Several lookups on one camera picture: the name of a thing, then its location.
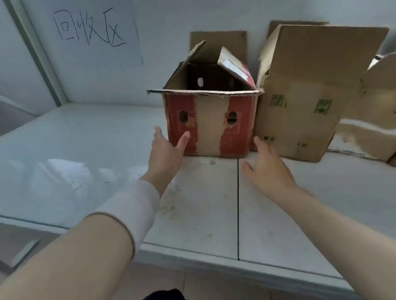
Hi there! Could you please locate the green printed cardboard box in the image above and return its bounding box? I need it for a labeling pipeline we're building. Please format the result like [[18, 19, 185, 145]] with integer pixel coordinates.
[[243, 13, 396, 167]]

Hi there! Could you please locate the white wrist sleeve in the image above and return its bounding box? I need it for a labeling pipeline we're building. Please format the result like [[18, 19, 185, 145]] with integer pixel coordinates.
[[86, 178, 165, 262]]

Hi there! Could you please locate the person's left hand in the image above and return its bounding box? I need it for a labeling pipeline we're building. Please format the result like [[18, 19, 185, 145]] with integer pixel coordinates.
[[138, 123, 195, 198]]

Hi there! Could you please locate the white handwritten paper sign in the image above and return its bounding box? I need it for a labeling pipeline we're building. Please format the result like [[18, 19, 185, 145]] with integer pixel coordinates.
[[31, 0, 144, 73]]

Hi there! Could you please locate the glossy taped cardboard box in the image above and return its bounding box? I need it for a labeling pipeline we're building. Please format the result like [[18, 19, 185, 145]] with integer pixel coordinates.
[[323, 52, 396, 166]]

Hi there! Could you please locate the white metal shelf rack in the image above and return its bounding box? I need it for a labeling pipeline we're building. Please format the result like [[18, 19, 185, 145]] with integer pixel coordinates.
[[0, 0, 396, 300]]

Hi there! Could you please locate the red printed cardboard box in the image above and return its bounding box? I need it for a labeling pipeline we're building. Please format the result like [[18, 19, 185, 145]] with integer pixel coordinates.
[[143, 27, 269, 164]]

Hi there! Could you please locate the person's right forearm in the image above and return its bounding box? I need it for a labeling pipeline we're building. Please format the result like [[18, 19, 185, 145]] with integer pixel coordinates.
[[277, 180, 396, 300]]

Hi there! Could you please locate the person's left forearm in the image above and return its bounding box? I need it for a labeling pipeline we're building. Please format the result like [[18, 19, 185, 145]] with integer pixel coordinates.
[[0, 177, 168, 300]]

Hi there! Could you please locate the person's right hand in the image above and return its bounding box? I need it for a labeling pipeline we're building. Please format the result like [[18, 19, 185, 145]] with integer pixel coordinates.
[[239, 133, 305, 206]]

